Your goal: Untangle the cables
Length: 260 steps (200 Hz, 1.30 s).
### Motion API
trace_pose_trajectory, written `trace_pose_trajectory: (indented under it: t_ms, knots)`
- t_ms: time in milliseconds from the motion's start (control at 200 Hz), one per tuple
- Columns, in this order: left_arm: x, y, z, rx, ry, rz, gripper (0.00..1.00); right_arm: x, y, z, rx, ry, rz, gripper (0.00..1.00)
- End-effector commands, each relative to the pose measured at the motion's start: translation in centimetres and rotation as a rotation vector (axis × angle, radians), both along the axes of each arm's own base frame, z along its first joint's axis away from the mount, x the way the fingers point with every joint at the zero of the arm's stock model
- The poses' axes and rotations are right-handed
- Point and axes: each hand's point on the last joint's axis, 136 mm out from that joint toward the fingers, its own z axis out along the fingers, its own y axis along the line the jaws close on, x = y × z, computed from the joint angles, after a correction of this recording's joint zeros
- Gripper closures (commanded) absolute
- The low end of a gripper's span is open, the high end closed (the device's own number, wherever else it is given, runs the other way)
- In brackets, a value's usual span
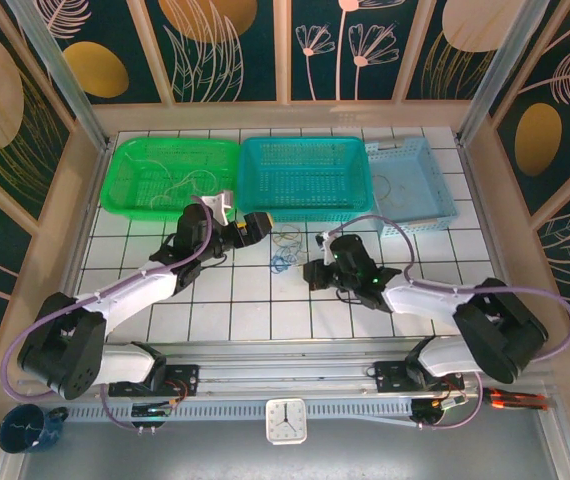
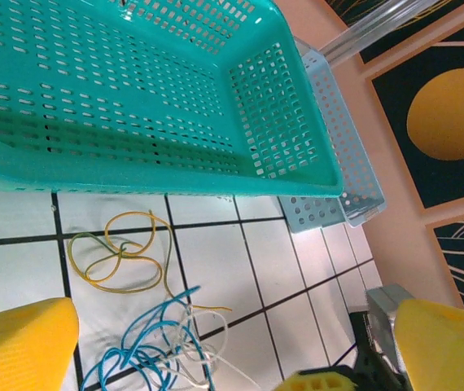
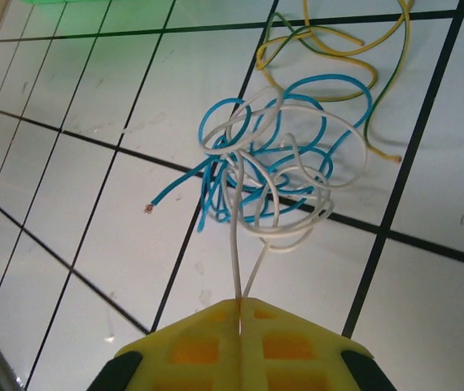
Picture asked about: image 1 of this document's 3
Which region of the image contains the thin blue cable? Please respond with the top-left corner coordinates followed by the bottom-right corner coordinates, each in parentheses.
top-left (268, 252), bottom-right (299, 275)

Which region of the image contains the green plastic basket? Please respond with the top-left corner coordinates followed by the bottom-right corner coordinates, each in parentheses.
top-left (99, 137), bottom-right (243, 224)

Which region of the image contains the teal plastic basket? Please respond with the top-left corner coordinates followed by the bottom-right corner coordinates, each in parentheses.
top-left (237, 135), bottom-right (377, 225)

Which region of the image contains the light blue plastic basket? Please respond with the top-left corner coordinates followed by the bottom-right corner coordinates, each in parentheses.
top-left (364, 135), bottom-right (461, 240)

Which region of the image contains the white square clock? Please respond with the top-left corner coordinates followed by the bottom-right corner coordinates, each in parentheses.
top-left (264, 397), bottom-right (309, 446)

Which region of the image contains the black connector module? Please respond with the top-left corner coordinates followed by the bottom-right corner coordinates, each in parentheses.
top-left (129, 399), bottom-right (181, 435)
top-left (409, 394), bottom-right (471, 429)

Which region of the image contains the orange black hand tool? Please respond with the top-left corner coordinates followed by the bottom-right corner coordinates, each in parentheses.
top-left (482, 387), bottom-right (549, 412)

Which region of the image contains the dark blue mug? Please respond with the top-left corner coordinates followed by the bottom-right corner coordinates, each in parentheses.
top-left (0, 403), bottom-right (70, 455)

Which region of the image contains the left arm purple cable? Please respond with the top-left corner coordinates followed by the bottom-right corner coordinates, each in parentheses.
top-left (2, 202), bottom-right (216, 434)

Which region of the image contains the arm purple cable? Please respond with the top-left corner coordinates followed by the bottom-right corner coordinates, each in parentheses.
top-left (2, 202), bottom-right (216, 434)
top-left (322, 214), bottom-right (570, 432)

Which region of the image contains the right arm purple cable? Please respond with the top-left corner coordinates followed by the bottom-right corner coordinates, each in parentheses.
top-left (322, 214), bottom-right (570, 432)

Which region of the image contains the aluminium rail base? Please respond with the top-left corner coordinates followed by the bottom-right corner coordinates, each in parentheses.
top-left (13, 338), bottom-right (559, 401)

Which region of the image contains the grey slotted cable duct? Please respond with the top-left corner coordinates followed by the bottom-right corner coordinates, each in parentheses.
top-left (62, 397), bottom-right (481, 426)

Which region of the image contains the aluminium frame post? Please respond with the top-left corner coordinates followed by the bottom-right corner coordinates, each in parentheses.
top-left (5, 0), bottom-right (112, 152)
top-left (456, 0), bottom-right (552, 147)

